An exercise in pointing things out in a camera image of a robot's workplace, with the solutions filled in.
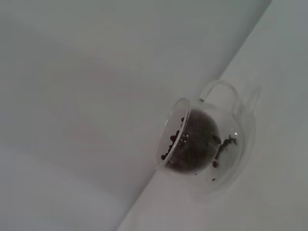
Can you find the clear glass cup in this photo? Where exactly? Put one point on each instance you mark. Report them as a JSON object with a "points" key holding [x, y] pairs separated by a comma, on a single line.
{"points": [[223, 125]]}

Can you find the dark coffee beans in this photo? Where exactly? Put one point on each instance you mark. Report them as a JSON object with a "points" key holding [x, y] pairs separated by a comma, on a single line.
{"points": [[195, 144]]}

